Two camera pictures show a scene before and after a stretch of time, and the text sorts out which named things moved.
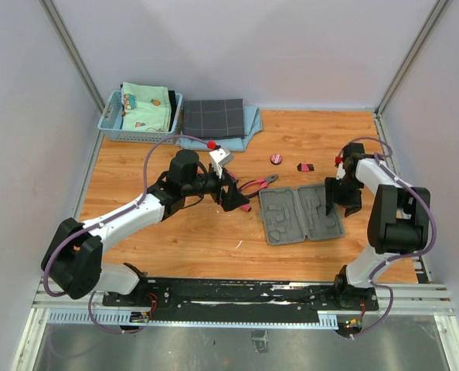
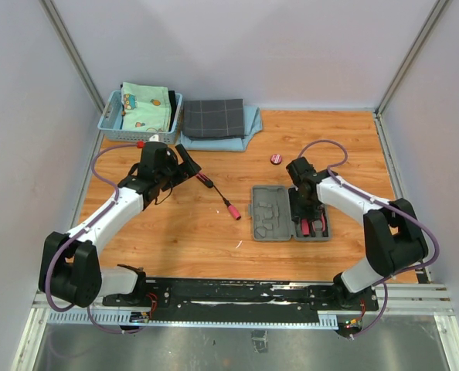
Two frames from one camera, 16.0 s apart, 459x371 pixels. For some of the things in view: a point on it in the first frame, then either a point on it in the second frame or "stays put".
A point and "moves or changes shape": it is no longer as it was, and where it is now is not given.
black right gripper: [351, 205] → [297, 212]
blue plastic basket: [110, 121] stays put
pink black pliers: [252, 185] → [324, 222]
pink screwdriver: [246, 207] → [232, 209]
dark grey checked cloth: [214, 119] stays put
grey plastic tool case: [290, 215] moves or changes shape
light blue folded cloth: [253, 124] stays put
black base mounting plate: [239, 301] stays put
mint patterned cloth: [146, 108] stays put
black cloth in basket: [172, 98] stays put
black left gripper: [235, 198] → [181, 170]
